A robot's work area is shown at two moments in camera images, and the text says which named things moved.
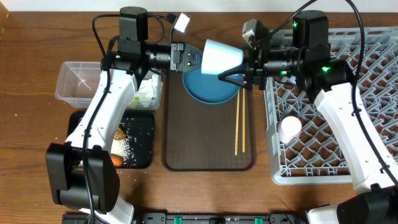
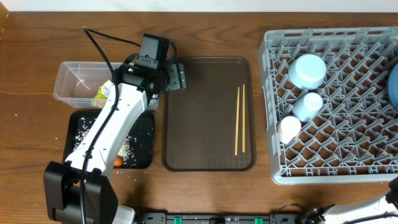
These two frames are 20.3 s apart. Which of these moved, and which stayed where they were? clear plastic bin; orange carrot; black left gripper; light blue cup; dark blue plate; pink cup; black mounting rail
Moved: dark blue plate; light blue cup; black left gripper
Stayed: pink cup; clear plastic bin; black mounting rail; orange carrot
